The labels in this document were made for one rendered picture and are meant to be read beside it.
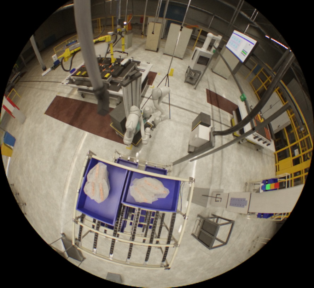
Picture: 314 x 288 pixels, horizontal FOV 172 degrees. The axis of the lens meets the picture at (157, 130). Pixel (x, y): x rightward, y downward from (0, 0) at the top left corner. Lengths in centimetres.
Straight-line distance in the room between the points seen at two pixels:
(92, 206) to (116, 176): 46
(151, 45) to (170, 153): 620
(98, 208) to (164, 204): 69
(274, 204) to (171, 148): 257
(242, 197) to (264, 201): 39
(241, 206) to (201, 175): 178
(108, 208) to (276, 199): 177
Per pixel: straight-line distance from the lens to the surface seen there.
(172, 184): 120
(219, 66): 732
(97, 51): 238
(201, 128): 136
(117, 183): 116
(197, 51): 387
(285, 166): 817
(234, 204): 178
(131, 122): 123
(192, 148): 169
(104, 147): 287
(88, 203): 127
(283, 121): 795
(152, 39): 699
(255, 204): 158
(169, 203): 120
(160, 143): 281
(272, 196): 148
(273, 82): 93
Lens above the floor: 262
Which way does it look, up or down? 63 degrees down
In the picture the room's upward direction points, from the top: 20 degrees clockwise
